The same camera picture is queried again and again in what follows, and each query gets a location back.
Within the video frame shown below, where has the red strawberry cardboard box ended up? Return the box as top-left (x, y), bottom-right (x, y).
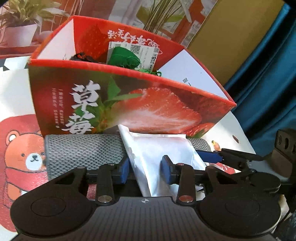
top-left (29, 16), bottom-right (236, 137)

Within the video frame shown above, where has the black touchscreen glove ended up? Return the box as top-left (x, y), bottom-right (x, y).
top-left (69, 52), bottom-right (99, 63)

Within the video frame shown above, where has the white foil pouch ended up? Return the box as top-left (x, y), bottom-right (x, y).
top-left (118, 125), bottom-right (206, 199)

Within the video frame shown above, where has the grey knitted cloth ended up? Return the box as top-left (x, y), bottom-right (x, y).
top-left (45, 134), bottom-right (210, 179)

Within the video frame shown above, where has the teal curtain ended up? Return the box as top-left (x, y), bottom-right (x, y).
top-left (224, 1), bottom-right (295, 156)

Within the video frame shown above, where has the printed living room backdrop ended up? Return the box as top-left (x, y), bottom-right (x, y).
top-left (0, 0), bottom-right (220, 58)

